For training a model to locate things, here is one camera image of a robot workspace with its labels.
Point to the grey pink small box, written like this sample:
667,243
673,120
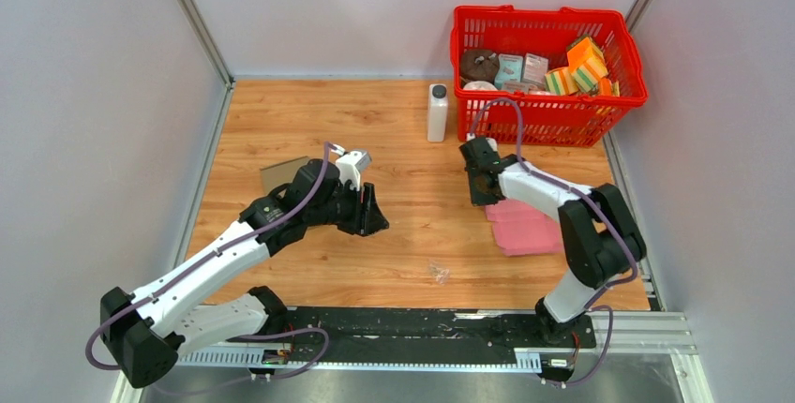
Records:
535,69

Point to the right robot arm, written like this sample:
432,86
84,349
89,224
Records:
601,240

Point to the pink paper box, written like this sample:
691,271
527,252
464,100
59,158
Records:
521,230

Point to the striped sponge pack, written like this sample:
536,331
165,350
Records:
560,82

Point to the teal small box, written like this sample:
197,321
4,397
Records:
510,69

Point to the orange green sponge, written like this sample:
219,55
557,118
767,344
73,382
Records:
586,63

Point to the aluminium frame rail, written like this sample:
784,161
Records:
639,356

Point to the white bottle black cap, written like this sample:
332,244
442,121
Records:
437,110

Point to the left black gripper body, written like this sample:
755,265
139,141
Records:
345,208

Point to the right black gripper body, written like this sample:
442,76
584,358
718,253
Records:
478,198

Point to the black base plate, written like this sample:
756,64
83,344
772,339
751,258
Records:
425,336

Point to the white round lid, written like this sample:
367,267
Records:
480,86

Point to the red plastic basket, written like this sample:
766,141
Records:
574,121

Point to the brown cardboard box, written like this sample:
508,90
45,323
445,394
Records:
275,175

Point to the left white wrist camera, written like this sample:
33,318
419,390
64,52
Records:
351,164

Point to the small clear screw bag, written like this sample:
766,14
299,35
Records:
438,272

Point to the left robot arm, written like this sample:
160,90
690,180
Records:
148,330

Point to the brown round item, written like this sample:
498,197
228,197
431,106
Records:
478,65

